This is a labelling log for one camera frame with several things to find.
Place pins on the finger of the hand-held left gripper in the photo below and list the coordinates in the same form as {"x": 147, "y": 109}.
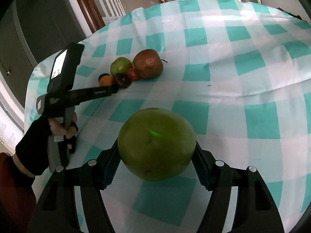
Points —
{"x": 97, "y": 93}

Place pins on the white cabinet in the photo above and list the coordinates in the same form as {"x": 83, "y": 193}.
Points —
{"x": 107, "y": 0}

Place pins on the small green apple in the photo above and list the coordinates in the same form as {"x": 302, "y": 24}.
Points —
{"x": 120, "y": 66}

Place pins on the teal white checked tablecloth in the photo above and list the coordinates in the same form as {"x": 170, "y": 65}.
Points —
{"x": 218, "y": 53}

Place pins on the dark purple plum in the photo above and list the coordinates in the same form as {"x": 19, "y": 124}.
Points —
{"x": 103, "y": 75}
{"x": 122, "y": 80}

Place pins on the small red plum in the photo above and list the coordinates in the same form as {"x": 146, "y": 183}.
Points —
{"x": 133, "y": 74}

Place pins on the large green apple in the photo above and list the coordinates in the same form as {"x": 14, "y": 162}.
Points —
{"x": 156, "y": 143}

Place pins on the person's left forearm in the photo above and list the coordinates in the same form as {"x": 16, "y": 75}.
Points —
{"x": 14, "y": 199}

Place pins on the person's left hand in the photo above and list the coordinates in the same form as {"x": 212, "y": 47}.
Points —
{"x": 34, "y": 145}

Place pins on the dark grey refrigerator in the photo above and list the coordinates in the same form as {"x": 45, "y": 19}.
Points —
{"x": 36, "y": 29}

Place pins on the wooden door frame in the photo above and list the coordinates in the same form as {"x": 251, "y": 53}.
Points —
{"x": 87, "y": 7}

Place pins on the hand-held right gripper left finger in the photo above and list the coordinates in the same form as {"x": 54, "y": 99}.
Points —
{"x": 112, "y": 168}

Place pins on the brown pear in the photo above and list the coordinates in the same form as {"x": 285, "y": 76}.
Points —
{"x": 148, "y": 64}

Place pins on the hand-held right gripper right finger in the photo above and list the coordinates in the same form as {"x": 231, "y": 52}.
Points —
{"x": 201, "y": 174}

